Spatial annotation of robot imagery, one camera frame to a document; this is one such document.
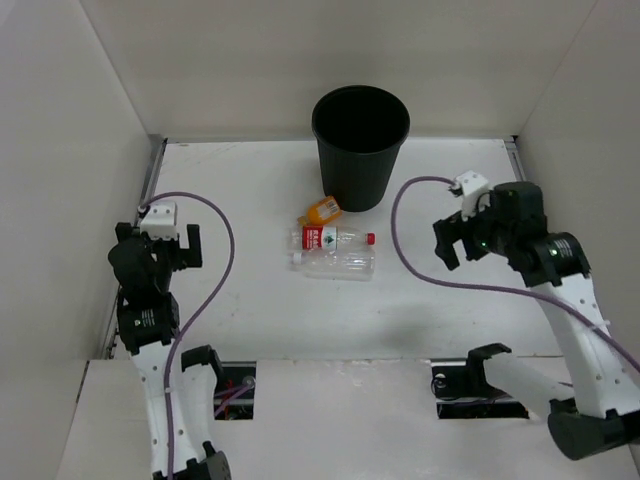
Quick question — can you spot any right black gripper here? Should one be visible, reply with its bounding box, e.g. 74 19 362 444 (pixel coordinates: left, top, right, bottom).
433 191 516 271

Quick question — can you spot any clear bottle white cap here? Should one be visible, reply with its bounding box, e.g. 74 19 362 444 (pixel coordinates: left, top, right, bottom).
291 250 375 281

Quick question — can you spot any red label clear bottle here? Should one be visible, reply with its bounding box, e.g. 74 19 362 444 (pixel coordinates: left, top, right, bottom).
288 225 376 252

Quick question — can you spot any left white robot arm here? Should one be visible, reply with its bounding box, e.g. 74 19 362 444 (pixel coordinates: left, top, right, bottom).
108 222 231 479

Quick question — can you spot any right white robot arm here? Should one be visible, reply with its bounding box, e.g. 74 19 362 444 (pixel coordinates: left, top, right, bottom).
434 174 639 460

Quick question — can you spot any black plastic waste bin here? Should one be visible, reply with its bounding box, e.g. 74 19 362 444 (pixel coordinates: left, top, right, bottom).
311 85 411 213

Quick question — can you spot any small orange juice bottle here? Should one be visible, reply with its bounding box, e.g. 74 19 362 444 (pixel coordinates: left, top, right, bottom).
297 196 342 226

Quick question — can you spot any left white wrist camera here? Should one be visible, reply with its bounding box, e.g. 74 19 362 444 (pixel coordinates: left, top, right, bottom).
138 201 179 241

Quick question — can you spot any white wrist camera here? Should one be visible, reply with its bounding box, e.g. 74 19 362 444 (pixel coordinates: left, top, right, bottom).
138 201 179 241
449 171 491 221

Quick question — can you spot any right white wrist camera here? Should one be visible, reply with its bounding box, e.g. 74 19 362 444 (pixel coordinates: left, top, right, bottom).
449 171 491 221

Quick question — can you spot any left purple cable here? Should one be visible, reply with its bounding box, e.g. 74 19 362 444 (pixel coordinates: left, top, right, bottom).
135 191 237 480

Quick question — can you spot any left aluminium frame rail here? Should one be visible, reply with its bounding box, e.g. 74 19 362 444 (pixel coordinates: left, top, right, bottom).
101 135 167 359

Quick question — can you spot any aluminium frame rail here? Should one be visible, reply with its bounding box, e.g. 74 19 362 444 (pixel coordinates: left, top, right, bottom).
504 136 526 181
101 135 167 359

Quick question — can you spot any right aluminium frame rail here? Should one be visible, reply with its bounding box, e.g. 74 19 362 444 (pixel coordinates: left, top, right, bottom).
504 136 526 181

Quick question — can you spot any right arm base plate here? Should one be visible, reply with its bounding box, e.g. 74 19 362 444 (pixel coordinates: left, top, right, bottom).
430 358 529 420

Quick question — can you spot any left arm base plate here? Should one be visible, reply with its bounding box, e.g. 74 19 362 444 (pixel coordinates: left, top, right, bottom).
213 362 257 421

